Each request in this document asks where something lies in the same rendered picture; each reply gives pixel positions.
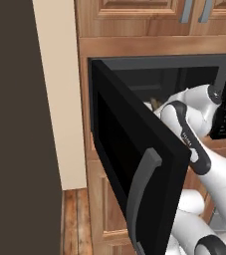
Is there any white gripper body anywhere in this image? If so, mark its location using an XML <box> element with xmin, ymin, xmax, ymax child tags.
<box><xmin>143</xmin><ymin>101</ymin><xmax>162</xmax><ymax>117</ymax></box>

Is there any brown fish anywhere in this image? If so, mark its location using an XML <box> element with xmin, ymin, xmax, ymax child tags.
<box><xmin>150</xmin><ymin>97</ymin><xmax>161</xmax><ymax>111</ymax></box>

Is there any black microwave door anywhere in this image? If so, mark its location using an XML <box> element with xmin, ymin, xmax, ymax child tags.
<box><xmin>88</xmin><ymin>59</ymin><xmax>192</xmax><ymax>255</ymax></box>

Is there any wooden cupboard door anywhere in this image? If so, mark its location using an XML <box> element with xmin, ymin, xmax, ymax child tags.
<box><xmin>86</xmin><ymin>158</ymin><xmax>137</xmax><ymax>255</ymax></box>
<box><xmin>189</xmin><ymin>0</ymin><xmax>226</xmax><ymax>36</ymax></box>
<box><xmin>74</xmin><ymin>0</ymin><xmax>194</xmax><ymax>38</ymax></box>

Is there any wooden lower cupboard door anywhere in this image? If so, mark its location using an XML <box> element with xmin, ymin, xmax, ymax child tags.
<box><xmin>86</xmin><ymin>158</ymin><xmax>137</xmax><ymax>255</ymax></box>

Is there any dark tall fridge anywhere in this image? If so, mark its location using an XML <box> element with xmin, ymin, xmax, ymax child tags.
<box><xmin>0</xmin><ymin>0</ymin><xmax>65</xmax><ymax>255</ymax></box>

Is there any grey microwave door handle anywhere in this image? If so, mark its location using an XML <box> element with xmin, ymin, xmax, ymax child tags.
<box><xmin>125</xmin><ymin>147</ymin><xmax>163</xmax><ymax>255</ymax></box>

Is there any grey cupboard handle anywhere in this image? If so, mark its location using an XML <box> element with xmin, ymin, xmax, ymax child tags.
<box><xmin>198</xmin><ymin>0</ymin><xmax>214</xmax><ymax>24</ymax></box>
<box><xmin>179</xmin><ymin>0</ymin><xmax>194</xmax><ymax>24</ymax></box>

